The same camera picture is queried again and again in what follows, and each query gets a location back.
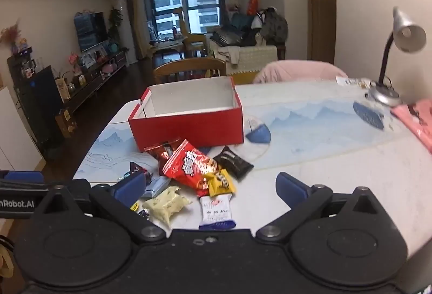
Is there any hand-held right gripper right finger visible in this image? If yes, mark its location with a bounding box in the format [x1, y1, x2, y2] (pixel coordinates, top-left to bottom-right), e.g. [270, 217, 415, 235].
[255, 172, 395, 242]

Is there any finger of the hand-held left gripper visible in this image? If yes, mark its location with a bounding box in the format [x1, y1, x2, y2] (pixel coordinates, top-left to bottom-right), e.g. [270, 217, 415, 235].
[0, 171, 45, 184]

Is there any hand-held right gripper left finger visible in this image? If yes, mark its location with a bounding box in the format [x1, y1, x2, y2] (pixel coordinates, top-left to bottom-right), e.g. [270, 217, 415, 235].
[29, 172, 167, 244]

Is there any dark brown snack packet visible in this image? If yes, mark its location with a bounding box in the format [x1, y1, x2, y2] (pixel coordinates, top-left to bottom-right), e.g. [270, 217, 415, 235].
[130, 162, 149, 176]

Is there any light blue snack packet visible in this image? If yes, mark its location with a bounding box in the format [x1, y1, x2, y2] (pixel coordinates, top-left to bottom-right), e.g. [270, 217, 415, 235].
[141, 176, 172, 198]

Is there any cream yellow snack packet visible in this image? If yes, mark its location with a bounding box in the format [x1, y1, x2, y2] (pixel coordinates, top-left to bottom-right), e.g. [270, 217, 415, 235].
[142, 186, 192, 225]

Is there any shiny copper snack packet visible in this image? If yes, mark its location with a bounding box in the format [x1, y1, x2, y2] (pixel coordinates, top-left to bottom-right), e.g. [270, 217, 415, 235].
[144, 138, 183, 176]

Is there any black gold snack packet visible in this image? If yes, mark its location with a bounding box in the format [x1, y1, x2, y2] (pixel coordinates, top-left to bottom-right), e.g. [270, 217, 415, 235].
[213, 146, 254, 180]

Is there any red checkered snack packet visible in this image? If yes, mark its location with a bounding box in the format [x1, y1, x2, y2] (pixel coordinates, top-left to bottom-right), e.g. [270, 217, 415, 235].
[162, 139, 219, 197]

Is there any white blue-striped snack packet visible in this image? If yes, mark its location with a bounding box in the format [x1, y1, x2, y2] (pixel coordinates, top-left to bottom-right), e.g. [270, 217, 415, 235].
[199, 194, 236, 230]

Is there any red cardboard box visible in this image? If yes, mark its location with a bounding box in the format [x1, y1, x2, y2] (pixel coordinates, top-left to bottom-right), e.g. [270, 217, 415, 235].
[127, 75, 244, 153]

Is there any white cabinet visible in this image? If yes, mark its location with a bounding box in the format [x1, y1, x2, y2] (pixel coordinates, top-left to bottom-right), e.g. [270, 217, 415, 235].
[0, 86, 43, 173]

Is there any yellow brown gift box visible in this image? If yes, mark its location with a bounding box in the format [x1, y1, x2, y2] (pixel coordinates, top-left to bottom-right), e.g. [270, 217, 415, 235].
[56, 108, 78, 138]

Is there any black tall cabinet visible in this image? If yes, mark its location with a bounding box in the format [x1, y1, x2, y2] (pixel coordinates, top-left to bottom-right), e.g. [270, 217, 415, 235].
[7, 52, 66, 159]

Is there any dark wooden TV cabinet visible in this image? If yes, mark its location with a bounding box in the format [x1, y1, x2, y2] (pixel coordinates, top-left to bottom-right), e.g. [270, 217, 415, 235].
[62, 50, 128, 112]

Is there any pink padded chair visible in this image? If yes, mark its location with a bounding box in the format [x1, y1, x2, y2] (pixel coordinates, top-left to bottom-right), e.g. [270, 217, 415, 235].
[253, 60, 348, 84]

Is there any wooden chair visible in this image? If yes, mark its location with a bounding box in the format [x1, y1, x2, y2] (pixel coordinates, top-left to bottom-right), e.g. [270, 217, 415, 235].
[153, 58, 227, 85]

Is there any beige covered sofa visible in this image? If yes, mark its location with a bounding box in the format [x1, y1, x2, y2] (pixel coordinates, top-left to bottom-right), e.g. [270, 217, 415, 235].
[209, 44, 287, 75]

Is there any pink plastic packet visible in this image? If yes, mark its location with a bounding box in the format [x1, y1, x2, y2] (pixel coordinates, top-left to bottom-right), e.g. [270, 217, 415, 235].
[391, 99, 432, 156]

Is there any flat television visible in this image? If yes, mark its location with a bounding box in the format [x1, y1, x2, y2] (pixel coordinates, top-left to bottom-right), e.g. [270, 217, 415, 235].
[73, 12, 109, 52]

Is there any grey backpack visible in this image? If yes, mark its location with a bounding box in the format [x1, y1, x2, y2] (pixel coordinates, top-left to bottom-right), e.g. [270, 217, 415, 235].
[260, 8, 288, 45]

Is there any yellow chair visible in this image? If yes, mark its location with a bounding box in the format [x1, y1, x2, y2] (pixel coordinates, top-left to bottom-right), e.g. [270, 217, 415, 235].
[179, 8, 210, 58]

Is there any white standing air conditioner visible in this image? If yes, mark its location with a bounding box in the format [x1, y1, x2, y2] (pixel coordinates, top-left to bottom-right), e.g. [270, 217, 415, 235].
[116, 0, 131, 52]

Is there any wooden door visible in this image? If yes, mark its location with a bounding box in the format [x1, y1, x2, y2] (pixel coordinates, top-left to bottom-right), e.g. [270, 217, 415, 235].
[302, 0, 338, 65]

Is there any large window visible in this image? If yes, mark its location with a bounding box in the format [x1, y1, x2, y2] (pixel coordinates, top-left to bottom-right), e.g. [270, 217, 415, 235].
[141, 0, 221, 41]

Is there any silver desk lamp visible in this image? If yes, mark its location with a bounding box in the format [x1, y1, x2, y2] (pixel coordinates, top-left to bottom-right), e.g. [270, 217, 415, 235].
[364, 6, 427, 108]

